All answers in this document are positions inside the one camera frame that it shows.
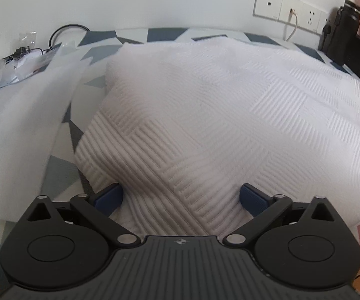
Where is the black cable loop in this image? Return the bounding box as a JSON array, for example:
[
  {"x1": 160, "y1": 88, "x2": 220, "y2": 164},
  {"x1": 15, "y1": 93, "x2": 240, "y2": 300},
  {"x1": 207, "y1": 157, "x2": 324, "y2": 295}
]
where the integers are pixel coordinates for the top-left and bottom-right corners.
[{"x1": 48, "y1": 23, "x2": 90, "y2": 51}]

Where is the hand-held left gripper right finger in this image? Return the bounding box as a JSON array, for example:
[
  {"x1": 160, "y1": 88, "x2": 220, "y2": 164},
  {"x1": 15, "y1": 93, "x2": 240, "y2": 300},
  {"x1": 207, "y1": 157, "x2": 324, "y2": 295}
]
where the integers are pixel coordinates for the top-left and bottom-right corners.
[{"x1": 222, "y1": 183, "x2": 340, "y2": 248}]

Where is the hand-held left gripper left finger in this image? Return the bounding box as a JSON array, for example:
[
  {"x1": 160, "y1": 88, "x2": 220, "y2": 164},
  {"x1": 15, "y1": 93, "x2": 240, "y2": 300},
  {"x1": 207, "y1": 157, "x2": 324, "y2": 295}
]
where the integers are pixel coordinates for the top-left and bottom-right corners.
[{"x1": 26, "y1": 182, "x2": 140, "y2": 250}]

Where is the white wall socket panel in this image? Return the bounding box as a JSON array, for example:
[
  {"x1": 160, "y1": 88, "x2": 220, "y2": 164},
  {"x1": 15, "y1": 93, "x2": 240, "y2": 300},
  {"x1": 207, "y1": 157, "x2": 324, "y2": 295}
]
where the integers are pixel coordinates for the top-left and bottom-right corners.
[{"x1": 252, "y1": 0, "x2": 330, "y2": 35}]

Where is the black power plug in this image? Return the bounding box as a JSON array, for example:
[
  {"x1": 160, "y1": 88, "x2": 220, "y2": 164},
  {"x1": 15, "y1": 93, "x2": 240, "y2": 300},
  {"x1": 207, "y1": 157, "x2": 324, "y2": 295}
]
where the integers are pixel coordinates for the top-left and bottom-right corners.
[{"x1": 320, "y1": 22, "x2": 333, "y2": 51}]

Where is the white textured shirt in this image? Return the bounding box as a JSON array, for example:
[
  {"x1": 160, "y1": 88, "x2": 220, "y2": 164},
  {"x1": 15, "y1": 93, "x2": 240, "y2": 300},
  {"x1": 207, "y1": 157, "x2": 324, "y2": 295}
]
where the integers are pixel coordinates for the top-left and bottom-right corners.
[{"x1": 0, "y1": 36, "x2": 360, "y2": 236}]

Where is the black water bottle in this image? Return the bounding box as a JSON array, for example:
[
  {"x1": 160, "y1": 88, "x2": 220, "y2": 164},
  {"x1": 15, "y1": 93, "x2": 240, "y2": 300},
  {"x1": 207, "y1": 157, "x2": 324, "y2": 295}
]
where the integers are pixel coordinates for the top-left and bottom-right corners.
[{"x1": 330, "y1": 0, "x2": 360, "y2": 66}]

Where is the geometric patterned tablecloth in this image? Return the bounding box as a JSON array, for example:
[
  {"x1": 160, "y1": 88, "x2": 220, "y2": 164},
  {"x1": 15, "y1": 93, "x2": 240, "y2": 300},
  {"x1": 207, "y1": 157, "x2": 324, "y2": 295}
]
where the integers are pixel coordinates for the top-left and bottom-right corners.
[{"x1": 0, "y1": 26, "x2": 360, "y2": 291}]

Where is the small clear plastic bag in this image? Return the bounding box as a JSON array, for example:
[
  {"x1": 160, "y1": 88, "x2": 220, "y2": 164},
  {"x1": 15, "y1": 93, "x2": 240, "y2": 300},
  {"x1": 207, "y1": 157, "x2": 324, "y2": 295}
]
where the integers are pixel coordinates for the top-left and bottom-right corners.
[{"x1": 17, "y1": 31, "x2": 40, "y2": 55}]

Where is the white power cable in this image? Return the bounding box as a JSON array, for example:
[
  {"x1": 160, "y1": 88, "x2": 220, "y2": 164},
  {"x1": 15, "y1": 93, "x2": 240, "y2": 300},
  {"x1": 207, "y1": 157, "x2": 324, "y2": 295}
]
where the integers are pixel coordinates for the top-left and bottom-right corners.
[{"x1": 284, "y1": 8, "x2": 299, "y2": 43}]

